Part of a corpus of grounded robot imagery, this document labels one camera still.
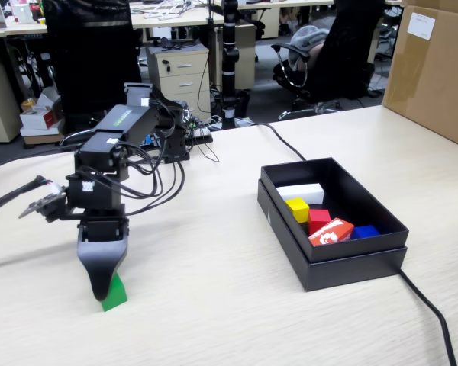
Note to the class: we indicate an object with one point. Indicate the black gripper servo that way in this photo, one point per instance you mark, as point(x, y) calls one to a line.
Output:
point(99, 194)

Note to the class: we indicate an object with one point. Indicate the green wooden cube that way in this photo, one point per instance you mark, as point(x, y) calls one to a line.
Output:
point(116, 295)

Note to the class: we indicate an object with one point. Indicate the yellow wooden cube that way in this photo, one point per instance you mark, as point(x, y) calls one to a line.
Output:
point(295, 209)

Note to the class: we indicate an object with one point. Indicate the red wooden cube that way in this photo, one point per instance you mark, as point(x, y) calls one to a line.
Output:
point(318, 220)

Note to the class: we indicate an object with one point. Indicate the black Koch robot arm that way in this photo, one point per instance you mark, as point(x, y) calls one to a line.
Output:
point(129, 122)

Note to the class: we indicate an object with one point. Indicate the white and red cardboard box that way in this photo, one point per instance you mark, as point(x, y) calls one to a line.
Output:
point(38, 120)

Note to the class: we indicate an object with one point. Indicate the orange box with white print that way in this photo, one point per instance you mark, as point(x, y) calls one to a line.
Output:
point(330, 232)

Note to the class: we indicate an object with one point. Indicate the black open box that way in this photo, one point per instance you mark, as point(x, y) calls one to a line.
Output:
point(351, 274)

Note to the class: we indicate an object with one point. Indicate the black cardboard box tray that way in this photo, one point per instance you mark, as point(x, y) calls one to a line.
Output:
point(358, 248)

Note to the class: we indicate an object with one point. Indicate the large brown cardboard box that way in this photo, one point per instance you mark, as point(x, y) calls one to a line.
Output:
point(435, 84)

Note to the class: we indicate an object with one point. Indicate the beige low cabinet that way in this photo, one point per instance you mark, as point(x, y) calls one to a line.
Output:
point(0, 110)

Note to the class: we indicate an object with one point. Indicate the black mesh office chair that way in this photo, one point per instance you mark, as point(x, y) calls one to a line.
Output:
point(95, 57)

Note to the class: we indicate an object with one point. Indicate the white rectangular block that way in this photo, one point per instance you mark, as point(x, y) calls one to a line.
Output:
point(303, 192)

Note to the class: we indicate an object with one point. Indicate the black and white pole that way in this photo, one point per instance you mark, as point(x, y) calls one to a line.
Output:
point(229, 57)

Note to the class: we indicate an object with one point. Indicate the beige tall cabinet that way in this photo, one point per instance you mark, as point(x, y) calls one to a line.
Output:
point(246, 57)

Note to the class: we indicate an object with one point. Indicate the white folding stand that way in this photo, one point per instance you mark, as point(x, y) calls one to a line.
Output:
point(164, 13)

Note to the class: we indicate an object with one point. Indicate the cola bottle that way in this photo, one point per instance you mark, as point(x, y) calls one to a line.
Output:
point(35, 9)

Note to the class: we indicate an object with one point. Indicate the blue cube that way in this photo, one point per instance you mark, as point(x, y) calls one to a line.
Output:
point(364, 232)

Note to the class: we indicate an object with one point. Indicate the beige office desk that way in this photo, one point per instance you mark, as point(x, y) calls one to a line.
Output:
point(202, 17)

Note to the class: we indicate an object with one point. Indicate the grey garment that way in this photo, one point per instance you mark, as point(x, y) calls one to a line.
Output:
point(309, 38)

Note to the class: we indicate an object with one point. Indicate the black chair with chrome armrest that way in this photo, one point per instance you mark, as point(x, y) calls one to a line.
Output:
point(347, 57)

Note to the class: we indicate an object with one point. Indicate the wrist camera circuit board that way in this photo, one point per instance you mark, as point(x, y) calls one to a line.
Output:
point(42, 204)

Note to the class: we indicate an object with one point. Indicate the beige drawer pedestal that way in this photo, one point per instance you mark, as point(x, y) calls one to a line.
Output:
point(183, 84)

